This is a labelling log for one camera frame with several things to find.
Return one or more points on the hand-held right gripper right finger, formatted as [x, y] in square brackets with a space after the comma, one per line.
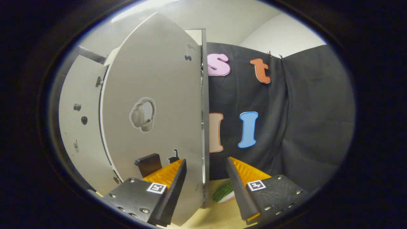
[241, 194]

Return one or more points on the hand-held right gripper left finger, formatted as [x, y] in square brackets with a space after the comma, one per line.
[173, 194]

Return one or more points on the white door with headphone sticker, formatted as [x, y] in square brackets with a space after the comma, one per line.
[159, 79]

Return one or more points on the metal door hinge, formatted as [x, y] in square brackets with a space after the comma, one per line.
[116, 180]
[99, 81]

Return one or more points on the white and gray cabinet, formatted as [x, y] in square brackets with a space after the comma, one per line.
[206, 127]

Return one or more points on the green striped watermelon slice toy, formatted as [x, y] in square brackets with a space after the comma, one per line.
[222, 192]

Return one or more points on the black backdrop cloth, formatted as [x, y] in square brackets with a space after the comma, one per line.
[302, 111]

